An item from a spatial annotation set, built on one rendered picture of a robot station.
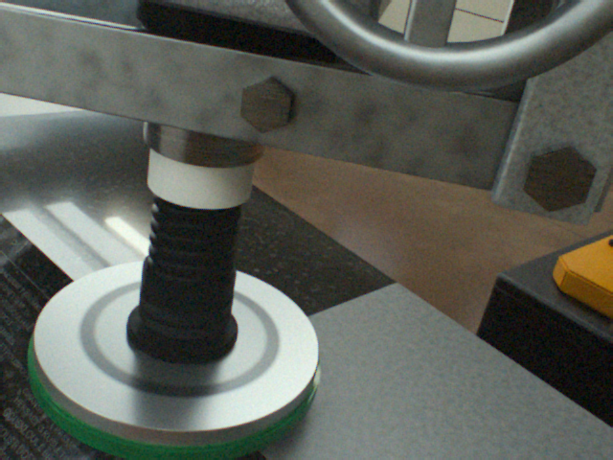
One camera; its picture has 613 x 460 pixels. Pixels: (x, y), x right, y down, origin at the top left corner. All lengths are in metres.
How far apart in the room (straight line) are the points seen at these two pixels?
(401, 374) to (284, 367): 0.14
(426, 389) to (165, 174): 0.30
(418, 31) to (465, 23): 7.35
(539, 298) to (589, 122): 0.78
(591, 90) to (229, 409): 0.29
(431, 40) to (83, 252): 0.52
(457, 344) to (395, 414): 0.14
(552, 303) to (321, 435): 0.64
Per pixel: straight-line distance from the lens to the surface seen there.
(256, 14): 0.31
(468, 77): 0.25
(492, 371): 0.65
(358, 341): 0.63
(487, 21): 7.48
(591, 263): 1.18
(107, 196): 0.83
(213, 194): 0.43
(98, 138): 1.01
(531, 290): 1.11
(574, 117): 0.34
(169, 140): 0.41
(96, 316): 0.53
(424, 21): 0.25
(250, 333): 0.53
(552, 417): 0.63
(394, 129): 0.36
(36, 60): 0.41
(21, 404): 0.65
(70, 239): 0.73
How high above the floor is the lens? 1.22
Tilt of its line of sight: 26 degrees down
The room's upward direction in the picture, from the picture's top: 11 degrees clockwise
